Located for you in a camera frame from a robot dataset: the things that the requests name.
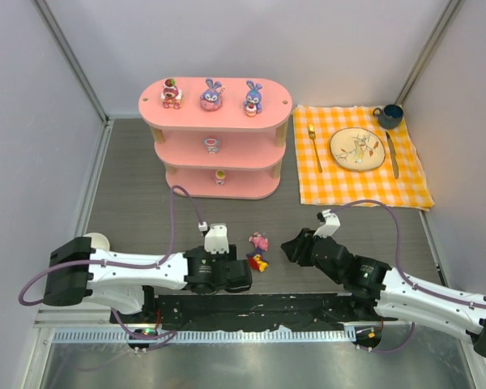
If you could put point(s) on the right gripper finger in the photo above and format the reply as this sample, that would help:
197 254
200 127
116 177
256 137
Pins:
295 256
292 246

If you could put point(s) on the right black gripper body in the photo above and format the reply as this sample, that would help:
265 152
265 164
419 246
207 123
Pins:
304 250

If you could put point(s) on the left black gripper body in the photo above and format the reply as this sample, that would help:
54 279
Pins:
240 275

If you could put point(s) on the red yellow bird toy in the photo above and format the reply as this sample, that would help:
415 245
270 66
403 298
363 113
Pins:
256 260

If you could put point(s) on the pink pig toy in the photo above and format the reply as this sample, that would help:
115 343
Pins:
259 241

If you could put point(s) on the purple bunny with cake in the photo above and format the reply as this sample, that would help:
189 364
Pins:
253 99

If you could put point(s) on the pink bear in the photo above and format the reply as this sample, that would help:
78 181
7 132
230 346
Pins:
172 96

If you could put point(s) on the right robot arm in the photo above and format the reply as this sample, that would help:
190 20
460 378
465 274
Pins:
391 294

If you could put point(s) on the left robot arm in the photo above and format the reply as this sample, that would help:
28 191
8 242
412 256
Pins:
117 280

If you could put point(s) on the pink three-tier wooden shelf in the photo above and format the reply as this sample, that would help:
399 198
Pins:
251 150

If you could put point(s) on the white pink toy middle shelf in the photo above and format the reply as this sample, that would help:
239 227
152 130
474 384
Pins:
212 145

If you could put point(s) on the pink toy with yellow hat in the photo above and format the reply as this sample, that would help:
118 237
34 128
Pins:
220 177

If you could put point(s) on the cream decorated ceramic plate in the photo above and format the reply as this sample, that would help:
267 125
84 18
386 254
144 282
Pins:
357 149

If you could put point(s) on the gold fork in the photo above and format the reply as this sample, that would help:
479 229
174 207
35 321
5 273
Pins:
312 136

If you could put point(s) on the yellow white checkered cloth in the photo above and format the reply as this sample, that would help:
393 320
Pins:
338 186

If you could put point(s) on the gold knife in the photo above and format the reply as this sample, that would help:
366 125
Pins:
394 162

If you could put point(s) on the white ceramic bowl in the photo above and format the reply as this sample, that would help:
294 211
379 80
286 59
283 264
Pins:
98 241

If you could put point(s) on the dark blue ceramic mug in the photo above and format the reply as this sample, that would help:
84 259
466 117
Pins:
388 117

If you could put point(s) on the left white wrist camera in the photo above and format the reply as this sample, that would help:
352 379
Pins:
215 237

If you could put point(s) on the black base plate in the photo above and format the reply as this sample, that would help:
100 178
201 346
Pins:
253 312

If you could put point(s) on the white slotted cable duct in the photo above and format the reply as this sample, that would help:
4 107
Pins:
281 335

